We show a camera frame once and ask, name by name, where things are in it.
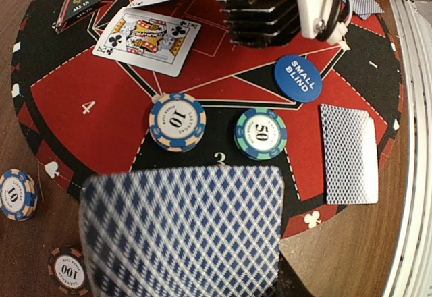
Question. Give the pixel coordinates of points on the blue cream poker chip stack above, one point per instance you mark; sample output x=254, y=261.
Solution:
x=19, y=195

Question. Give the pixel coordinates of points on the red black poker chip stack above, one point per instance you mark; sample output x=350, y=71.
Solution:
x=67, y=269

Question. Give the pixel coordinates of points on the black triangular all-in marker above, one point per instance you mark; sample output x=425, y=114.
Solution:
x=72, y=11

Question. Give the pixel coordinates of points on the blue small blind button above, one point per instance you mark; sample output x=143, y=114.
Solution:
x=298, y=79

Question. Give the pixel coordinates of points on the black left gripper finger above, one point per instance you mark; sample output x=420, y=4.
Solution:
x=288, y=282

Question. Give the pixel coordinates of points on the dealt blue card seat ten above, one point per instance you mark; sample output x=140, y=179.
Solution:
x=366, y=8

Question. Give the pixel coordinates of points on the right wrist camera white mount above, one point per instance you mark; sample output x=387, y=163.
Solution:
x=325, y=20

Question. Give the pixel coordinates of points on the round red black poker mat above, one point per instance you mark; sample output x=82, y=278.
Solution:
x=82, y=114

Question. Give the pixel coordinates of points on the green chips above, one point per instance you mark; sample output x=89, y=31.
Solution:
x=260, y=134

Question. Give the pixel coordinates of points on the blue cream chips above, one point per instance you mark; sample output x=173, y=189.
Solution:
x=177, y=122

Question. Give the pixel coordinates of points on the king of clubs card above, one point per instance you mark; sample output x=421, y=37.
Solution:
x=147, y=40

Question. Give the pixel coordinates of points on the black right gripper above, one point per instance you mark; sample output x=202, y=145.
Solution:
x=259, y=24

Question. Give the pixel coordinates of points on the dealt blue card seat two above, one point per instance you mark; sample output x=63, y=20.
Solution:
x=343, y=141

